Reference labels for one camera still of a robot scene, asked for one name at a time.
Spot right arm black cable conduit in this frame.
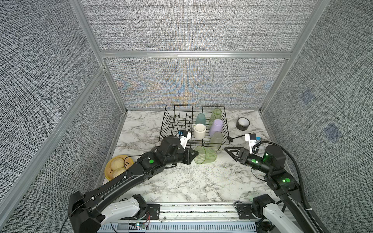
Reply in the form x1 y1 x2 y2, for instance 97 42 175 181
252 140 330 233

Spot teal frosted cup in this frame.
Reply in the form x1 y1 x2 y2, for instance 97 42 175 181
195 113 206 125

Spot short green cup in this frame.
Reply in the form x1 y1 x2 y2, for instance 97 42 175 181
194 146 217 165

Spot aluminium front rail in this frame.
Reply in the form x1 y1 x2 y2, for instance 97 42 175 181
78 201 324 233

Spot tall light green cup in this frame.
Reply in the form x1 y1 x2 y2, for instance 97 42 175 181
209 108 222 126

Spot black spoon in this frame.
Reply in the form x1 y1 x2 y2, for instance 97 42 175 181
227 135 245 142

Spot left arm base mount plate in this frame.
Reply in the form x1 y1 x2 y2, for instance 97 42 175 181
131 204 161 221

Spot red cup white outside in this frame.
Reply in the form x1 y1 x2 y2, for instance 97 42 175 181
192 123 207 140

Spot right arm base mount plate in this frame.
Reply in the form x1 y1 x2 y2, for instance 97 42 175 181
234 202 256 220

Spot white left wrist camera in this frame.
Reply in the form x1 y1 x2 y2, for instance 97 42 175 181
178 130 191 149

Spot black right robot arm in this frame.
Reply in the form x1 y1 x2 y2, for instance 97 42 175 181
224 141 328 233

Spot lilac plastic cup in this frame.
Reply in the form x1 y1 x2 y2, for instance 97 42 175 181
209 119 223 137

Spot black wire dish rack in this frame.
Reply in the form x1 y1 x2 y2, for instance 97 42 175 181
159 104 230 149

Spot black tape roll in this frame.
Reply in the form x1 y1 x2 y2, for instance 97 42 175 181
236 117 250 131

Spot pale yellow-green frosted cup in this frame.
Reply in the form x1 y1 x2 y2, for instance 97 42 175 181
210 132 223 148

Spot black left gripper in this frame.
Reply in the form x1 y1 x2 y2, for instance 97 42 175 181
164 148 200 167

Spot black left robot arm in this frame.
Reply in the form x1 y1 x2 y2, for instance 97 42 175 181
68 136 198 233

